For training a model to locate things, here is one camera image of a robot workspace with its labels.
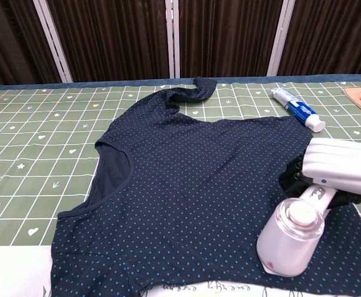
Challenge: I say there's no tan flat mat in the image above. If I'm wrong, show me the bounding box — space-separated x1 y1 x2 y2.
343 86 361 121

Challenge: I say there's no brown pleated screen panel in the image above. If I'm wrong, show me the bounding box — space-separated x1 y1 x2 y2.
178 0 284 78
0 0 61 88
278 0 361 76
47 0 171 83

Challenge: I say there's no green grid tablecloth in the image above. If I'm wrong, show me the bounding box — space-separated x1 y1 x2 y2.
0 80 361 247

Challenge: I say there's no white screen frame post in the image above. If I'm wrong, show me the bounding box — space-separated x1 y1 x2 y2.
33 0 74 84
266 0 296 77
164 0 181 79

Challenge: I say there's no white printed cloth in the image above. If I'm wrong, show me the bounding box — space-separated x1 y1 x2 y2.
0 244 361 297

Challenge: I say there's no white handheld garment steamer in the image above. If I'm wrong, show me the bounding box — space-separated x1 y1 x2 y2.
256 184 338 278

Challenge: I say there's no navy polka dot t-shirt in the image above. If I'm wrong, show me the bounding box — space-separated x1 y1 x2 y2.
51 77 361 297

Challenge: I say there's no blue white toothpaste tube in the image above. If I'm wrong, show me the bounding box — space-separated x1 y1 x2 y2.
270 87 326 133

